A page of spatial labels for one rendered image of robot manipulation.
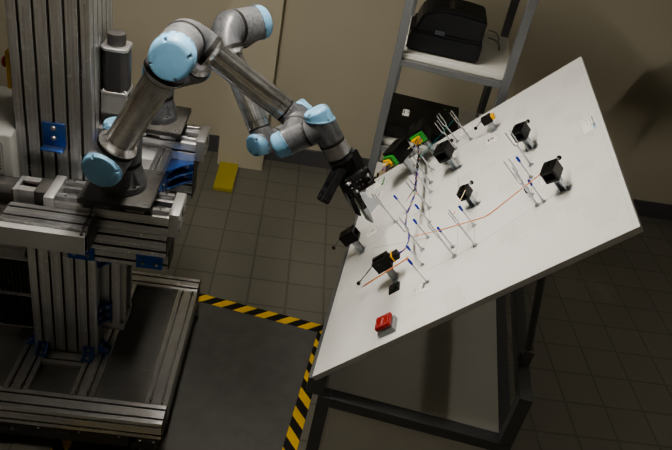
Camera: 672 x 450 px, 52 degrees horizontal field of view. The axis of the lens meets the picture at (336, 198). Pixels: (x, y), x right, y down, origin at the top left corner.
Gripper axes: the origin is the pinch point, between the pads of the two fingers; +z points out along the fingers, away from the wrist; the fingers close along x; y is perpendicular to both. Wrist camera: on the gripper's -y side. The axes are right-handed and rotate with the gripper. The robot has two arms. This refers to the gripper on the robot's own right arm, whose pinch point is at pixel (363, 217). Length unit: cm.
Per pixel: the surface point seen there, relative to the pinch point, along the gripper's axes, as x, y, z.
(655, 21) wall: 154, 266, 72
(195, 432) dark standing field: 82, -84, 77
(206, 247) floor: 194, -36, 52
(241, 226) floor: 209, -12, 59
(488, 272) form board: -28.3, 16.5, 21.3
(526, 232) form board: -27.7, 32.1, 18.5
